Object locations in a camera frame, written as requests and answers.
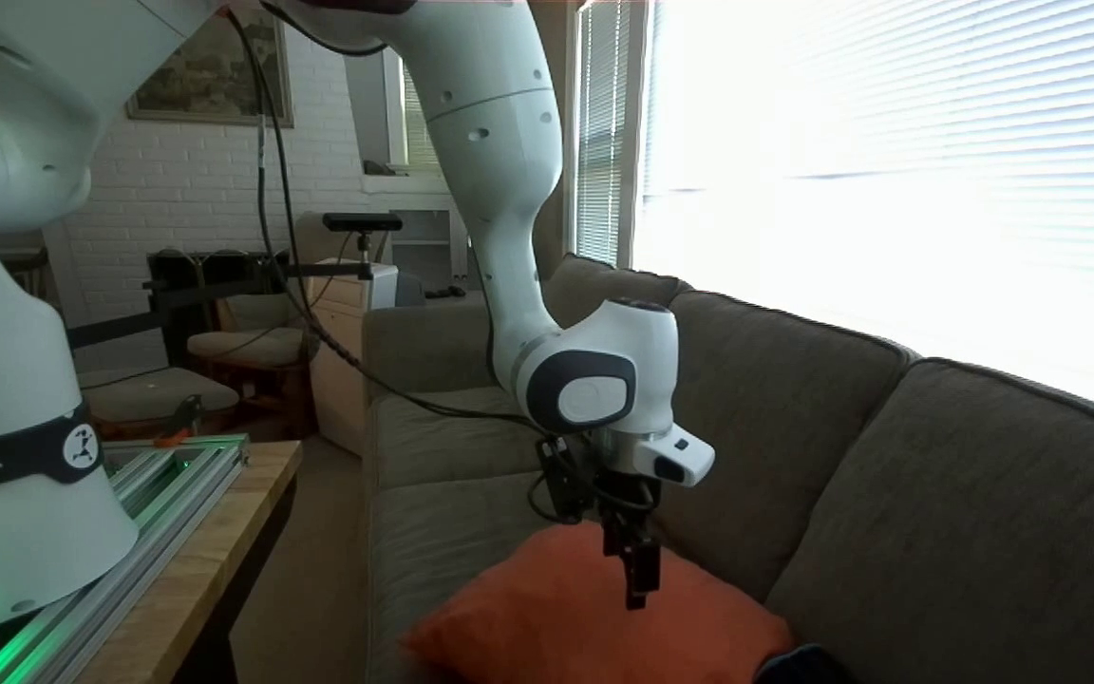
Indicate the beige footstool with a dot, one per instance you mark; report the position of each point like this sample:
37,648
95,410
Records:
161,400

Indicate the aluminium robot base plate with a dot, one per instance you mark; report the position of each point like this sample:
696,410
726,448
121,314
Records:
73,560

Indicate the white window blinds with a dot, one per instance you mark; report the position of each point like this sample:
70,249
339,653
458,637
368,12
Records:
919,168

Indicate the grey fabric sofa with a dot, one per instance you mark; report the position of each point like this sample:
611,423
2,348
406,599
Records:
924,522

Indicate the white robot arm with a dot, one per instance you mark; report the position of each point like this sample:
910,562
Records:
491,116

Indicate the framed wall picture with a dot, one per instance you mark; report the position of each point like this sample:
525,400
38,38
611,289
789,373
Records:
228,72

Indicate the wooden table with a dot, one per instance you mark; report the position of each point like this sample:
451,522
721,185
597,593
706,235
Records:
180,625

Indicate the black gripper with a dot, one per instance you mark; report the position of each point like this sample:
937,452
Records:
625,508

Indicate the wooden armchair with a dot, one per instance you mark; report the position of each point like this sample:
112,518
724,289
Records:
228,318

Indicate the orange pillow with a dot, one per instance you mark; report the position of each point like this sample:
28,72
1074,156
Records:
558,612

